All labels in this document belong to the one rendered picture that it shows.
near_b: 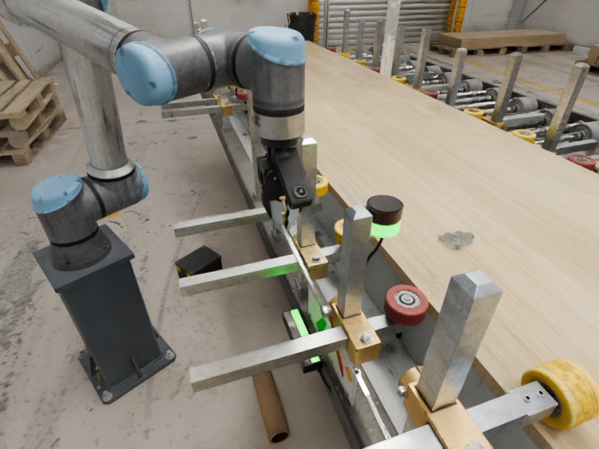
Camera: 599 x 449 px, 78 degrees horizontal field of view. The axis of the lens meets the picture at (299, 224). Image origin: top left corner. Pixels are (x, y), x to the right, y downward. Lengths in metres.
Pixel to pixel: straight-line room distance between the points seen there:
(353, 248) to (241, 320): 1.33
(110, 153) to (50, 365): 1.07
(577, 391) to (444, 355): 0.22
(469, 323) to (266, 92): 0.44
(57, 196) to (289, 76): 0.89
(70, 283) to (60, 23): 0.82
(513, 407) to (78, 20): 0.88
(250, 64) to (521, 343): 0.64
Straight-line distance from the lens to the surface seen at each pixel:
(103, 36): 0.74
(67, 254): 1.42
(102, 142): 1.31
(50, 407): 1.90
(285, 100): 0.64
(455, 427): 0.55
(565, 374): 0.64
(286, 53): 0.62
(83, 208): 1.36
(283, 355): 0.70
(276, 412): 1.54
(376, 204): 0.62
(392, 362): 1.01
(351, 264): 0.65
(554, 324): 0.83
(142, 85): 0.63
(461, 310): 0.42
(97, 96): 1.25
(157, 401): 1.74
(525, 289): 0.87
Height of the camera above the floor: 1.43
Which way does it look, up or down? 35 degrees down
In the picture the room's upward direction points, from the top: straight up
